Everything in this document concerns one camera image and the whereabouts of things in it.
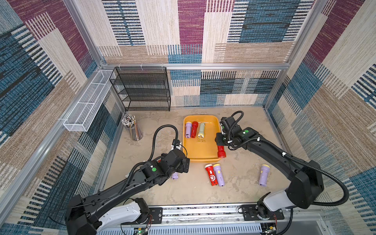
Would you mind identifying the dark red flashlight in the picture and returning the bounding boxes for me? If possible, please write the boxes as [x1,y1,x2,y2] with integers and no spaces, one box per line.
[191,121,198,138]

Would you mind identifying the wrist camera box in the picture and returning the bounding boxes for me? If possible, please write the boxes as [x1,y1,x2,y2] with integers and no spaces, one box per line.
[220,116,235,132]
[171,139,181,150]

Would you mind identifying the black mesh shelf rack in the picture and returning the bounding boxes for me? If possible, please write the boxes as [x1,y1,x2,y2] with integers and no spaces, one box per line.
[110,67,171,111]

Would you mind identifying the purple flashlight yellow head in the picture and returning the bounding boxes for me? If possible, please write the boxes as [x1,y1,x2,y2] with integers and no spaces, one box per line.
[171,172,179,180]

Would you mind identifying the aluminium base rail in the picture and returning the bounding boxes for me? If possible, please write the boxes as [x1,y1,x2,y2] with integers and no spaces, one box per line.
[98,203,334,235]

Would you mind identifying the red flashlight group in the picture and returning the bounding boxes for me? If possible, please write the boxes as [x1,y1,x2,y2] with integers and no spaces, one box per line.
[217,146,227,159]

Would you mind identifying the pale green flashlight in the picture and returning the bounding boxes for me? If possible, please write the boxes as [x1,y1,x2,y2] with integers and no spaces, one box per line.
[197,122,205,139]

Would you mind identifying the white wire wall basket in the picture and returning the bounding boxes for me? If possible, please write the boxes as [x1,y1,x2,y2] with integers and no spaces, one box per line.
[63,70,112,132]

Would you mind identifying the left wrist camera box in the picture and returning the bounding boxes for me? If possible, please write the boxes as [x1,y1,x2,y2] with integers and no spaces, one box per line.
[171,139,181,150]

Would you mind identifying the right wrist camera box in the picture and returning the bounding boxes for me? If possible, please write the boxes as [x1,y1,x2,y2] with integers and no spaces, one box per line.
[220,116,235,132]

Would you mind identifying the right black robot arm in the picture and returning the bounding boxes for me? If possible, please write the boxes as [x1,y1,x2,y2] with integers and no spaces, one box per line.
[215,117,324,217]

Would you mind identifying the red flashlight white logo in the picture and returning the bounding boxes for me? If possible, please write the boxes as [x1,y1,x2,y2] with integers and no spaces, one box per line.
[205,164,218,186]

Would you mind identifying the yellow plastic storage tray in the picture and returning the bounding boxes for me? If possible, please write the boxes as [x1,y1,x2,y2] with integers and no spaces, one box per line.
[182,115,221,164]

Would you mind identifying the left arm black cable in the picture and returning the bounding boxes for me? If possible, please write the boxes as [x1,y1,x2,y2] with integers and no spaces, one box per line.
[126,124,180,183]

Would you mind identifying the purple flashlight right group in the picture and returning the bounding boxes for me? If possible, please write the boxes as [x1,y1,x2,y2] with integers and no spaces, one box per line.
[213,164,225,187]

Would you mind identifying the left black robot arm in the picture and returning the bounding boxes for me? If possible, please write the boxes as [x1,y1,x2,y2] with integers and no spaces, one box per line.
[65,148,190,235]

